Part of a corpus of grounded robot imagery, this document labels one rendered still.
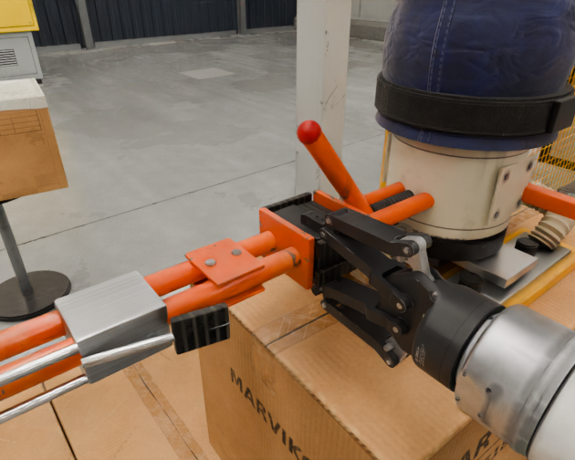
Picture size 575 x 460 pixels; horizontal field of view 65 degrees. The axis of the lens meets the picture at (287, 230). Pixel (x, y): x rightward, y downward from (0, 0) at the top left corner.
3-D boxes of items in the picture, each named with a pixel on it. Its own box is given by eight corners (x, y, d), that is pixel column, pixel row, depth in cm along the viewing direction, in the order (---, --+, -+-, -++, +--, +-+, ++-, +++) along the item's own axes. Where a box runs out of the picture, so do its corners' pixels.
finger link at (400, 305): (402, 317, 36) (407, 306, 35) (311, 238, 42) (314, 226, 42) (431, 297, 38) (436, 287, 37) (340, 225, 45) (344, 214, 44)
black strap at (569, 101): (441, 84, 71) (445, 57, 69) (602, 116, 55) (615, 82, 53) (338, 105, 58) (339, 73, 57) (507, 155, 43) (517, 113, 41)
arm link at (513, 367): (510, 483, 29) (433, 422, 33) (569, 409, 34) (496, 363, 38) (551, 388, 25) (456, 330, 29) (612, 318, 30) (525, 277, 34)
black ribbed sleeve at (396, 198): (402, 200, 58) (403, 187, 57) (413, 205, 57) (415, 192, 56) (365, 215, 54) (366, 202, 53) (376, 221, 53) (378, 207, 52)
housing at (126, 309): (143, 307, 42) (135, 266, 40) (175, 348, 37) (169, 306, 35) (64, 339, 38) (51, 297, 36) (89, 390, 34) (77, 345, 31)
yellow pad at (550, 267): (519, 235, 74) (527, 209, 72) (584, 262, 67) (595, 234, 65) (381, 320, 56) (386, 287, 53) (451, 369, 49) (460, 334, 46)
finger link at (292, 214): (317, 245, 43) (317, 238, 43) (272, 218, 48) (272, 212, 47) (339, 235, 45) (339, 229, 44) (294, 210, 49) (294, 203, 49)
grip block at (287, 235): (311, 230, 55) (313, 185, 52) (371, 265, 48) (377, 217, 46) (255, 252, 51) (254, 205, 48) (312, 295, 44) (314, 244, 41)
